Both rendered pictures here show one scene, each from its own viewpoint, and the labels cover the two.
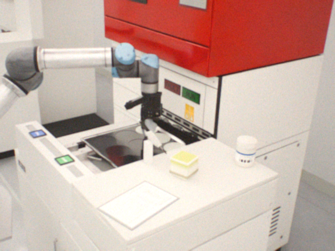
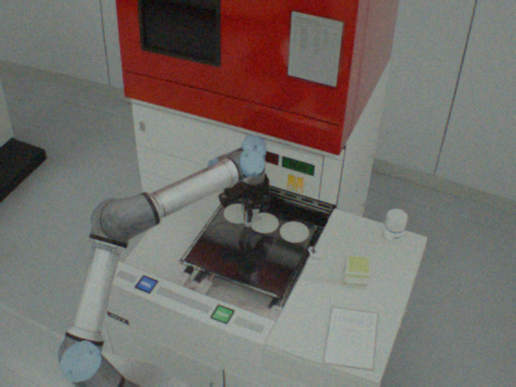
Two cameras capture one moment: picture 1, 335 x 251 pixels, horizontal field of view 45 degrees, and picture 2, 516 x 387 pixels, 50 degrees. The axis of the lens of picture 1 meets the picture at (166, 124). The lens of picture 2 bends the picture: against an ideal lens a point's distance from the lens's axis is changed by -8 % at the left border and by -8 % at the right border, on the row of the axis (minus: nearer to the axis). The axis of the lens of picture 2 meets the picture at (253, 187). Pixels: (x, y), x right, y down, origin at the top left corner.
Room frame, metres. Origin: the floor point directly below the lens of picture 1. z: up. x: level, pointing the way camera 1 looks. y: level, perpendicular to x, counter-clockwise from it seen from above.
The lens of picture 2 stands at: (0.33, 0.82, 2.38)
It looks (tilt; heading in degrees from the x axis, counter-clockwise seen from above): 41 degrees down; 330
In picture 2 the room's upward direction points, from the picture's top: 2 degrees clockwise
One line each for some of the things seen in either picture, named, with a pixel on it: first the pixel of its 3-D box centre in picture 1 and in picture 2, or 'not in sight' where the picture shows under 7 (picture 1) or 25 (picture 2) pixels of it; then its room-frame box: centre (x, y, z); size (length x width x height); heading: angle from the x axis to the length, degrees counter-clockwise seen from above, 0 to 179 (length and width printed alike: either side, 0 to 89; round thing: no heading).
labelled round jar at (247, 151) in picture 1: (246, 151); (394, 226); (1.30, -0.29, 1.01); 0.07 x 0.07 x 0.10
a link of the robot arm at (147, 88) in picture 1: (149, 86); (252, 173); (1.63, 0.08, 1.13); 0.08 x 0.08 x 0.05
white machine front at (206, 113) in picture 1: (157, 94); (230, 161); (1.84, 0.05, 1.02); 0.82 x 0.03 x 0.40; 38
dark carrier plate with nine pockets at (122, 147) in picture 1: (139, 144); (253, 242); (1.55, 0.11, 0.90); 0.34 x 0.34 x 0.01; 38
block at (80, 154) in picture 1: (76, 156); (202, 292); (1.43, 0.36, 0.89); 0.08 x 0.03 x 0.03; 128
